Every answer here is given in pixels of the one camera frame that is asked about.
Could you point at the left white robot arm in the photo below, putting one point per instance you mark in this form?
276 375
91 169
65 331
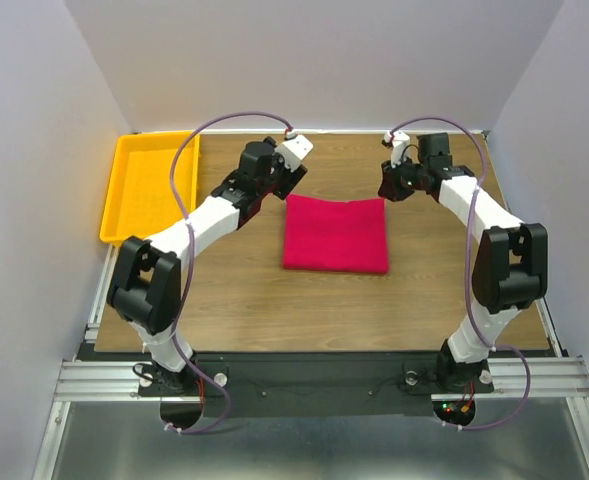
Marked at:
152 275

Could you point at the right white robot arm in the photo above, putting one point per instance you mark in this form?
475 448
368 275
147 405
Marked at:
506 259

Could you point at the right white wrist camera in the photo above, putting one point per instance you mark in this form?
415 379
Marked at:
396 142

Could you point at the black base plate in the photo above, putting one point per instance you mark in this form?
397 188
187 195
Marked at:
314 384

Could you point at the yellow plastic tray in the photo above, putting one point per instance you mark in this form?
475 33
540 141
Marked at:
139 200

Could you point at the red t shirt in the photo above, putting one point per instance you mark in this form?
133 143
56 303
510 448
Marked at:
335 236

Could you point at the aluminium frame rail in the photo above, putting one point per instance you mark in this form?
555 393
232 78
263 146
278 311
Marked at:
85 382

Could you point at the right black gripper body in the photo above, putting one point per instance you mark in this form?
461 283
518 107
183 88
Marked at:
411 178

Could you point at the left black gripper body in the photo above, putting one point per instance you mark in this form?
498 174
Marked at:
282 179

